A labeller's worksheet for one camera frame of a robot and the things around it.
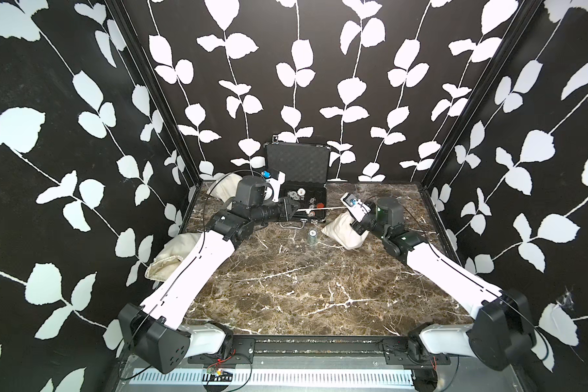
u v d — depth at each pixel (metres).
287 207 0.61
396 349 0.73
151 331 0.37
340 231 0.87
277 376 0.70
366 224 0.70
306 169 1.11
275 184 0.65
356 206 0.67
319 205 1.11
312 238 0.95
